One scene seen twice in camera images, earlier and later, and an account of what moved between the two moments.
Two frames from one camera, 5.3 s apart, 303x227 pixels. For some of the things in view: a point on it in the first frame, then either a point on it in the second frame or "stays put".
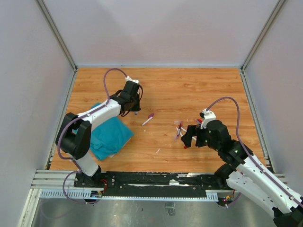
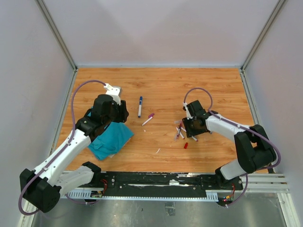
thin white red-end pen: [147, 121] stays put
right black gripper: [192, 131] → [190, 131]
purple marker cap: [151, 115] stays put
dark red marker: [178, 131] stays put
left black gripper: [137, 107] → [123, 112]
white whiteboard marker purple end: [193, 137] stays put
